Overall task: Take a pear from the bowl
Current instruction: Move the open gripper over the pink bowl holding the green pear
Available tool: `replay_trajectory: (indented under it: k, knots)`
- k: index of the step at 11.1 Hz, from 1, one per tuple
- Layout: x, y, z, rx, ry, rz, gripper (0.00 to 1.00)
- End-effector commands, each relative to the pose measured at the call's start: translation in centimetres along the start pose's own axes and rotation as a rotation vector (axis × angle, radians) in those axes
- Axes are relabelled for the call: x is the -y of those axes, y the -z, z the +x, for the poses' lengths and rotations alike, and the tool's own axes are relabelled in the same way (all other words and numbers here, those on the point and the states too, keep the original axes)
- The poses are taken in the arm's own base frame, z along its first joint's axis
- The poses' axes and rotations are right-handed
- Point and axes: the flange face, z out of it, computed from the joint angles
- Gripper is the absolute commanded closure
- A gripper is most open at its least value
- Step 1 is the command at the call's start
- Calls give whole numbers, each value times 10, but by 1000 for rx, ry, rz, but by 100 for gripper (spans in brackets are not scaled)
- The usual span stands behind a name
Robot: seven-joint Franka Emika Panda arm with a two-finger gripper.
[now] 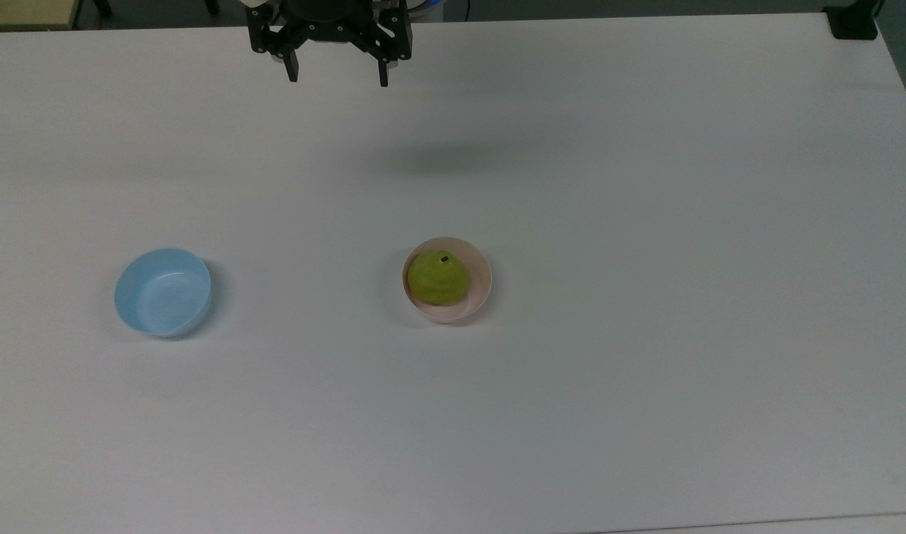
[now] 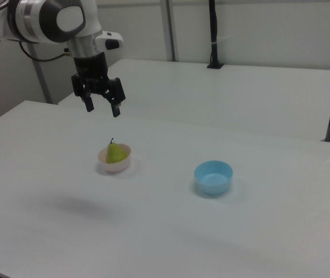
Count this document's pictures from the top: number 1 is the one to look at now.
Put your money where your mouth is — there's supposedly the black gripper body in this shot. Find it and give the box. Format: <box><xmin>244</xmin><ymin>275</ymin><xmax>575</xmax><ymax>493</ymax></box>
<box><xmin>275</xmin><ymin>0</ymin><xmax>388</xmax><ymax>44</ymax></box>

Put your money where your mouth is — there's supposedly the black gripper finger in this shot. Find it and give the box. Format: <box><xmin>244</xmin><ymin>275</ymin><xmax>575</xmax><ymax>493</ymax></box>
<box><xmin>355</xmin><ymin>11</ymin><xmax>414</xmax><ymax>87</ymax></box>
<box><xmin>248</xmin><ymin>11</ymin><xmax>300</xmax><ymax>82</ymax></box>

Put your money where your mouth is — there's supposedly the green pear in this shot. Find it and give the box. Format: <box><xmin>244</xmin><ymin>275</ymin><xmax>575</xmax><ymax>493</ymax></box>
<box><xmin>407</xmin><ymin>251</ymin><xmax>470</xmax><ymax>306</ymax></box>

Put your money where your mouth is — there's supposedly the pink plastic bowl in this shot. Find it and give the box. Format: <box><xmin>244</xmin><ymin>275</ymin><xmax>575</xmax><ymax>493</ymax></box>
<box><xmin>402</xmin><ymin>237</ymin><xmax>493</xmax><ymax>324</ymax></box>

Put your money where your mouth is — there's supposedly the blue plastic bowl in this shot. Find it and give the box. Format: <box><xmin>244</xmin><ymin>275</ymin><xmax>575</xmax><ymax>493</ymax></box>
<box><xmin>114</xmin><ymin>248</ymin><xmax>213</xmax><ymax>339</ymax></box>

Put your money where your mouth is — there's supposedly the wooden cabinet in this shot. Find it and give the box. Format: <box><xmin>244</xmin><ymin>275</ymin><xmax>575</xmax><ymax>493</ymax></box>
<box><xmin>0</xmin><ymin>0</ymin><xmax>81</xmax><ymax>32</ymax></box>

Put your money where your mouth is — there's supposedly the black table clamp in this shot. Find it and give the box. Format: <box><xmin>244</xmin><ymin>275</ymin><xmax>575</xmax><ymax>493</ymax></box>
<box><xmin>824</xmin><ymin>4</ymin><xmax>881</xmax><ymax>41</ymax></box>

